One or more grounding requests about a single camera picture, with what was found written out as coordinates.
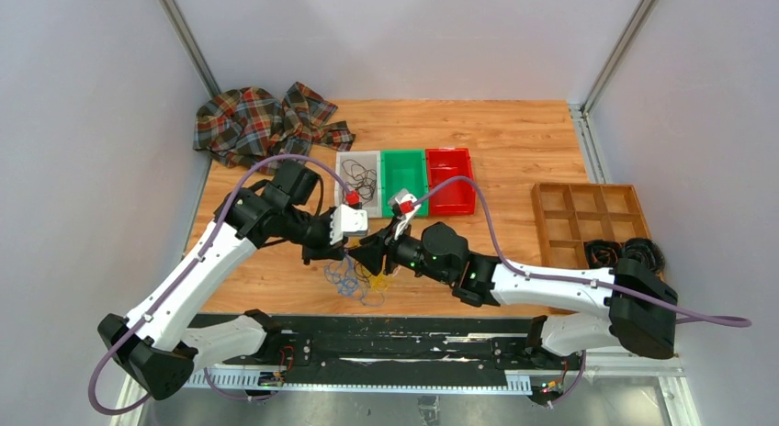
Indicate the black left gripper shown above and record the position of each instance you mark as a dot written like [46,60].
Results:
[325,251]

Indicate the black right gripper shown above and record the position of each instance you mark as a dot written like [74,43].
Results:
[373,250]

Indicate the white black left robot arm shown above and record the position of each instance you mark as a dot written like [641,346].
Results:
[201,271]

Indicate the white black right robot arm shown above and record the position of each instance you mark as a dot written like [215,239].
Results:
[625,305]

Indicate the white plastic bin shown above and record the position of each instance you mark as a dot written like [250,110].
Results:
[361,170]

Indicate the green plastic bin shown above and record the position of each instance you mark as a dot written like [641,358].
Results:
[402,169]

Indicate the plaid flannel cloth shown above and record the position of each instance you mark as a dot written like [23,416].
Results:
[242,127]

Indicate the wooden compartment tray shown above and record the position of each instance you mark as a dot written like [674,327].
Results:
[583,226]

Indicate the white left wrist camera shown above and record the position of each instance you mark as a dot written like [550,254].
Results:
[348,222]

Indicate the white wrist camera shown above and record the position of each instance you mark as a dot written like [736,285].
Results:
[348,222]
[405,206]

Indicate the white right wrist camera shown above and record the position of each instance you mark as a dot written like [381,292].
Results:
[405,206]

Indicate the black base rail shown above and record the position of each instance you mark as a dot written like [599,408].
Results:
[377,352]

